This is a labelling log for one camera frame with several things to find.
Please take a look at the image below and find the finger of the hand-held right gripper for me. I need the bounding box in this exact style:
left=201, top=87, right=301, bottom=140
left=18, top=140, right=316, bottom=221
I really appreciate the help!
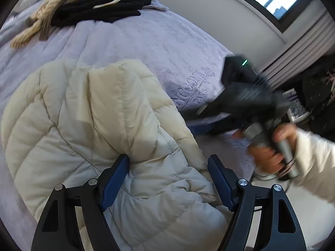
left=188, top=122, right=237, bottom=136
left=180, top=98, right=232, bottom=119

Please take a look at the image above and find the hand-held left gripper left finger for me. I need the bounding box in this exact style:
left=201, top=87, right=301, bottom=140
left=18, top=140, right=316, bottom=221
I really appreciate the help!
left=31, top=154, right=130, bottom=251

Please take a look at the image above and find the dark cloth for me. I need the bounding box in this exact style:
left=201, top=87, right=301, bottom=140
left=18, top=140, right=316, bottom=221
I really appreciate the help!
left=296, top=58, right=335, bottom=140

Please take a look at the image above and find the cream striped knit sweater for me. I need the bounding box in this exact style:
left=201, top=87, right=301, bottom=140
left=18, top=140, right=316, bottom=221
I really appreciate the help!
left=10, top=0, right=134, bottom=49

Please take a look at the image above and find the white patterned box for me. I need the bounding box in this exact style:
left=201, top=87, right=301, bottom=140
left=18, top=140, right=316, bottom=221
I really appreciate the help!
left=283, top=88, right=311, bottom=122

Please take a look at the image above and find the lavender plush blanket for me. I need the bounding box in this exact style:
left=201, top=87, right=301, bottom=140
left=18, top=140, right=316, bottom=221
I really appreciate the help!
left=0, top=0, right=259, bottom=243

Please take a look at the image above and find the cream puffer jacket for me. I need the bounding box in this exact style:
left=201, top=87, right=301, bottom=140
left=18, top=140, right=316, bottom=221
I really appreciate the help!
left=1, top=59, right=236, bottom=251

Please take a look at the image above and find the person's right hand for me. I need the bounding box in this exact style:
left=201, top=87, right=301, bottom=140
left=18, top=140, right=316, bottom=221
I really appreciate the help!
left=233, top=123, right=298, bottom=175

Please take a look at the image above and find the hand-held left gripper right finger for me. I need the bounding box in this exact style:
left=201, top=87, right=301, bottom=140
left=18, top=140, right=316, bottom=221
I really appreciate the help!
left=207, top=154, right=307, bottom=251

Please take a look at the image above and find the black knit garment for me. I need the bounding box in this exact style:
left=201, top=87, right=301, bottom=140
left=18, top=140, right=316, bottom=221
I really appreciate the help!
left=51, top=0, right=152, bottom=28

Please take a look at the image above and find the grey pleated curtain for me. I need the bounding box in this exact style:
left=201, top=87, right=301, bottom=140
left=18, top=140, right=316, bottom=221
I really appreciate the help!
left=262, top=13, right=335, bottom=89

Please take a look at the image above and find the person's right forearm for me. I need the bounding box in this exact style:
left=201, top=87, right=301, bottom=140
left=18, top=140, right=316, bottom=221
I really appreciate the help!
left=292, top=129, right=335, bottom=210

